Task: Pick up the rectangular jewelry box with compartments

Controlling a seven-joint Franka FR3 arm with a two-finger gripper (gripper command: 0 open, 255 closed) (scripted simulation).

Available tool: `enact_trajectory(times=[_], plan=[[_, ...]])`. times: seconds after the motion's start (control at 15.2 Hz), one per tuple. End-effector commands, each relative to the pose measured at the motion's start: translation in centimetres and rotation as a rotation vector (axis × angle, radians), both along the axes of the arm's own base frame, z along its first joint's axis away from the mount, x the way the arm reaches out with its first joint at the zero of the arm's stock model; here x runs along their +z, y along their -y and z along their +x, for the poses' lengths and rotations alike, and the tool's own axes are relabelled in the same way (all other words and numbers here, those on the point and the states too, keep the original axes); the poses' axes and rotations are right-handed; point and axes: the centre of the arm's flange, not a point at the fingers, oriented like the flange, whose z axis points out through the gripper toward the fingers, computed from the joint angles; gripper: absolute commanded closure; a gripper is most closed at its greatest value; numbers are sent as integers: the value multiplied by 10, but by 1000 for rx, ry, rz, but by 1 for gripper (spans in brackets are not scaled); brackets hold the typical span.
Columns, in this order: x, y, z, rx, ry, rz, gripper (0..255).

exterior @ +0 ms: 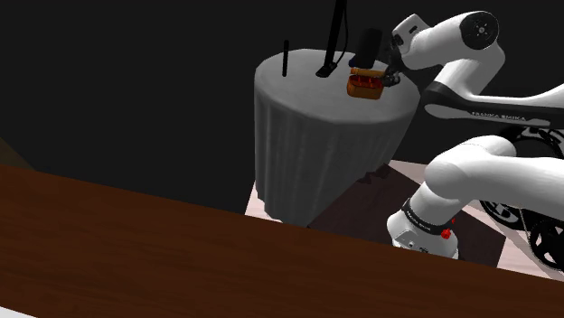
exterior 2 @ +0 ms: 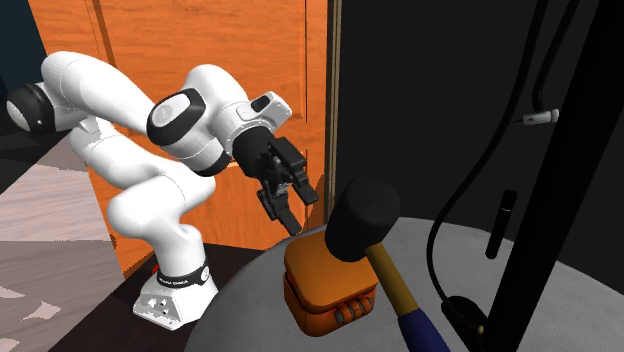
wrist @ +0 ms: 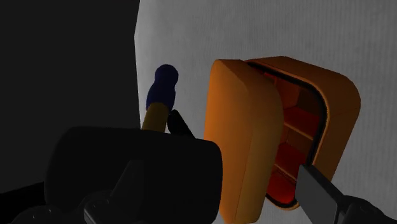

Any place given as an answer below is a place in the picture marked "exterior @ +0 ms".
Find black cylinder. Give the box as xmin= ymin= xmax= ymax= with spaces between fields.
xmin=349 ymin=27 xmax=384 ymax=70

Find orange box with red inside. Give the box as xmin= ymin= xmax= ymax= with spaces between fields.
xmin=345 ymin=66 xmax=389 ymax=101

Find black pole on foot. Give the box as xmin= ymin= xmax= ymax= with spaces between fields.
xmin=315 ymin=0 xmax=350 ymax=79

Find round table with grey cloth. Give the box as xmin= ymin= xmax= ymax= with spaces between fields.
xmin=252 ymin=47 xmax=422 ymax=229

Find brown wooden table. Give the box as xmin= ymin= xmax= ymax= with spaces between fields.
xmin=0 ymin=164 xmax=564 ymax=318

